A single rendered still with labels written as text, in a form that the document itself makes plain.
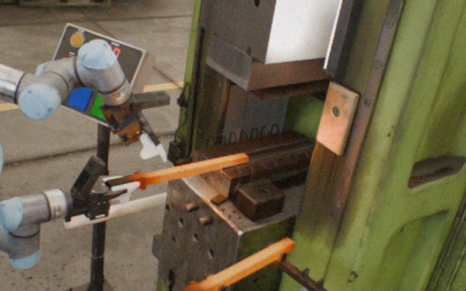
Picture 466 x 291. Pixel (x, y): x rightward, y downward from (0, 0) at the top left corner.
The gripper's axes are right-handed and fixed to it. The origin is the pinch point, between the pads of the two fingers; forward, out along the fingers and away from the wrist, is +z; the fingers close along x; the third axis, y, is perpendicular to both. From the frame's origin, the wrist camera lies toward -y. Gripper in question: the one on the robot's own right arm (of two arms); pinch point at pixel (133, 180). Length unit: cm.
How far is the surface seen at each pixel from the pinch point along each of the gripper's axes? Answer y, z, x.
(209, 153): 1.2, 30.2, -7.5
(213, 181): 6.5, 27.7, 0.1
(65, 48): -12, 8, -68
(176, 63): 97, 207, -294
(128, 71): -12.6, 19.7, -43.6
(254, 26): -44, 27, 6
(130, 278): 100, 41, -64
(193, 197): 11.5, 21.8, -0.9
